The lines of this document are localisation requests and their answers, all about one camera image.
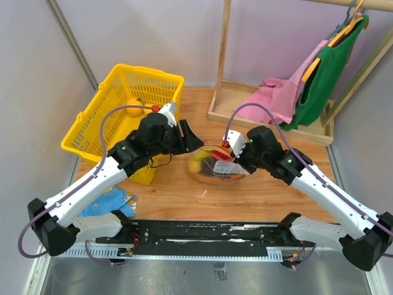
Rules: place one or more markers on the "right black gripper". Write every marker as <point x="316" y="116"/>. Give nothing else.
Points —
<point x="239" y="160"/>

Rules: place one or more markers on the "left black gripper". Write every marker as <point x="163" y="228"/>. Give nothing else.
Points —
<point x="190" y="142"/>

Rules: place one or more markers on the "yellow banana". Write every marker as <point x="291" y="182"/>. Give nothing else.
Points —
<point x="201" y="154"/>

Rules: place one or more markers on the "yellow apple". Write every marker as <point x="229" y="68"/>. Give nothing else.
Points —
<point x="194" y="165"/>

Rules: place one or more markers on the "dark red grape bunch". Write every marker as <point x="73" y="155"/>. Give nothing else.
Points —
<point x="207" y="168"/>

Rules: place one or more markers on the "red chili pepper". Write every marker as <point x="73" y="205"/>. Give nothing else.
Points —
<point x="220" y="155"/>

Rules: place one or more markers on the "clear zip top bag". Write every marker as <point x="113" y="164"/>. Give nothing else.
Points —
<point x="228" y="167"/>

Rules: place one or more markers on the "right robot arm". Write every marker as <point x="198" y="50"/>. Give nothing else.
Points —
<point x="361" y="234"/>

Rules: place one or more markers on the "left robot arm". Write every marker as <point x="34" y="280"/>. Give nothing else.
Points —
<point x="57" y="221"/>

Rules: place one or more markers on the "yellow mango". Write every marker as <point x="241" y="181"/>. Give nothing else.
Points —
<point x="148" y="107"/>

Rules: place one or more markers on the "wooden clothes rack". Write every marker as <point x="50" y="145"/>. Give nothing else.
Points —
<point x="248" y="105"/>

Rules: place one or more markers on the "orange fruit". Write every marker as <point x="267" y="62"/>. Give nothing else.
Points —
<point x="135" y="107"/>

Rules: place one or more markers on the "pink shirt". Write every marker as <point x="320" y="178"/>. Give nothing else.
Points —
<point x="280" y="96"/>

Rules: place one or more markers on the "yellow plastic basket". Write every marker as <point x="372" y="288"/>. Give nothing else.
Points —
<point x="104" y="123"/>

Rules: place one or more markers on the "blue patterned cloth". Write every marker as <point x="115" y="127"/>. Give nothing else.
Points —
<point x="113" y="199"/>

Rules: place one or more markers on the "green shirt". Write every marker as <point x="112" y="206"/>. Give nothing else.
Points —
<point x="322" y="81"/>

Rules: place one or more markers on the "grey hanger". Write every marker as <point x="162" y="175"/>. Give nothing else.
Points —
<point x="353" y="9"/>

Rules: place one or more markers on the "yellow hanger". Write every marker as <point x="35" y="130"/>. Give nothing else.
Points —
<point x="333" y="42"/>

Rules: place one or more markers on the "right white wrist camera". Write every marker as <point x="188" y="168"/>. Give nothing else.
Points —
<point x="236" y="141"/>

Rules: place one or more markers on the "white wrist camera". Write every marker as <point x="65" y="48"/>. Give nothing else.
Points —
<point x="169" y="111"/>
<point x="236" y="141"/>

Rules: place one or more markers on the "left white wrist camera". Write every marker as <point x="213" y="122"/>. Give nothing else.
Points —
<point x="169" y="111"/>

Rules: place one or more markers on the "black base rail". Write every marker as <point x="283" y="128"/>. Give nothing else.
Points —
<point x="207" y="241"/>

